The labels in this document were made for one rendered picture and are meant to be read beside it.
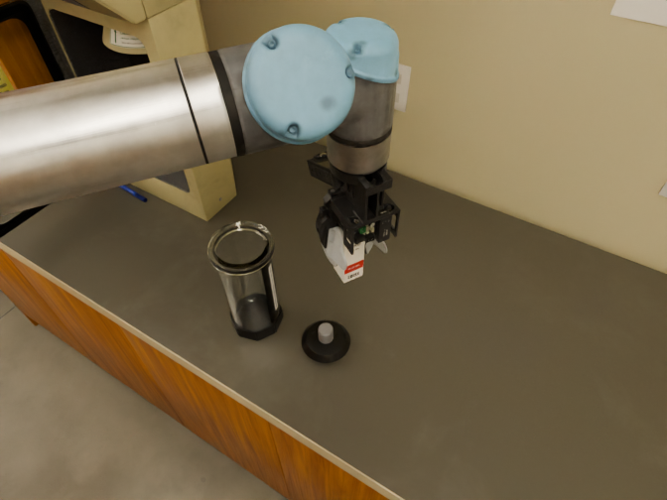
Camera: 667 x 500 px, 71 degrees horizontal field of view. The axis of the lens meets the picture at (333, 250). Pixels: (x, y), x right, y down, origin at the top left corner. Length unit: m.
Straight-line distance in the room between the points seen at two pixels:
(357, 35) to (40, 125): 0.28
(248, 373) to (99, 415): 1.22
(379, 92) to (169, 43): 0.52
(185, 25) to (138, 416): 1.46
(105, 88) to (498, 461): 0.76
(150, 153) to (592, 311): 0.93
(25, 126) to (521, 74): 0.90
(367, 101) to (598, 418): 0.70
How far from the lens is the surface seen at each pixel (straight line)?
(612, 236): 1.23
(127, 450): 1.96
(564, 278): 1.12
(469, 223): 1.15
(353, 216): 0.59
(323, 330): 0.85
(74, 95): 0.34
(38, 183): 0.35
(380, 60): 0.47
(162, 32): 0.91
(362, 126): 0.50
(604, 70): 1.03
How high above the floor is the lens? 1.73
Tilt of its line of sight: 49 degrees down
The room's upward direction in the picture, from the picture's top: straight up
